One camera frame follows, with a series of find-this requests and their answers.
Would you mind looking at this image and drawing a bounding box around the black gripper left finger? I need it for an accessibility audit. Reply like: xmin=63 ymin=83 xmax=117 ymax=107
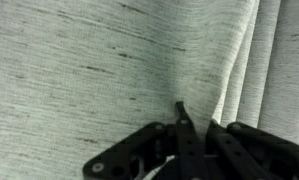
xmin=82 ymin=101 xmax=208 ymax=180

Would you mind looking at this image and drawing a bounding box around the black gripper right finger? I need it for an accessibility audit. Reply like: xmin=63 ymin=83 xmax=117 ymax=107
xmin=205 ymin=119 xmax=299 ymax=180

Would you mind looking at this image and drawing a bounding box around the grey textured curtain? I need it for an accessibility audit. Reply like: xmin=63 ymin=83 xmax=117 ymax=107
xmin=0 ymin=0 xmax=299 ymax=180

